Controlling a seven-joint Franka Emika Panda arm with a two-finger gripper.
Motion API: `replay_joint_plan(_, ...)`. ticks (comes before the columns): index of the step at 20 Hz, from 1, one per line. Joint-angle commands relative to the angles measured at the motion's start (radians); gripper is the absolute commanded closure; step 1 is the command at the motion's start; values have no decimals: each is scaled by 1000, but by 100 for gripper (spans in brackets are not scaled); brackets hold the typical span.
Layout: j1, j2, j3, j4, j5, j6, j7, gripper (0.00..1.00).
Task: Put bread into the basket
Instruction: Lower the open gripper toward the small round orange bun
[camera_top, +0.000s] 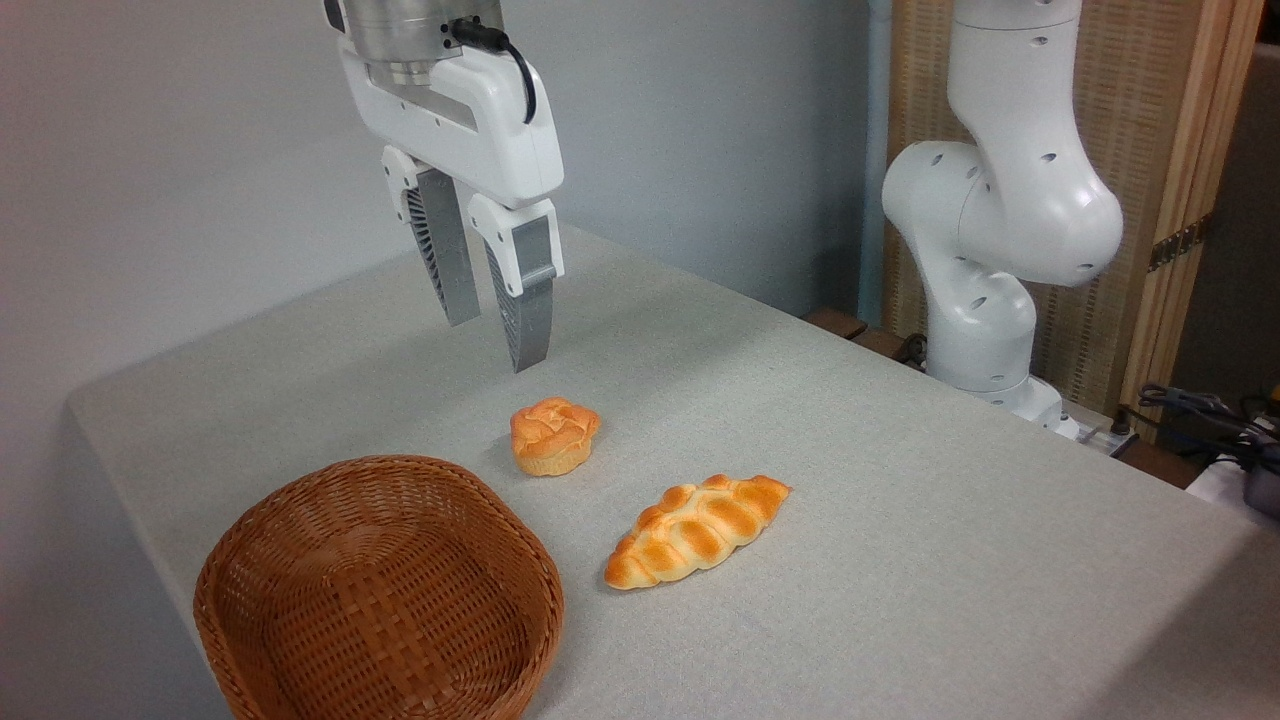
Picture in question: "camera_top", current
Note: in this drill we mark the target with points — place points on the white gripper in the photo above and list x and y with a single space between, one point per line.
490 120

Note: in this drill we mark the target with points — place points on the round orange bread roll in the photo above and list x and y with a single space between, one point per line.
550 435

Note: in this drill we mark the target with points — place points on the long braided bread loaf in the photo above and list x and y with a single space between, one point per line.
695 530

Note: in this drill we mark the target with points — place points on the brown woven wicker basket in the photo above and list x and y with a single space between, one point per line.
380 600

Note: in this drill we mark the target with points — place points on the brown wooden base platform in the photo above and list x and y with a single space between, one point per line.
835 322

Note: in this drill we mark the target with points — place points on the grey tablecloth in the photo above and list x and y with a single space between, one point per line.
900 560

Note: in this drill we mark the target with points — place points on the white power strip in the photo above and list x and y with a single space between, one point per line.
1100 438

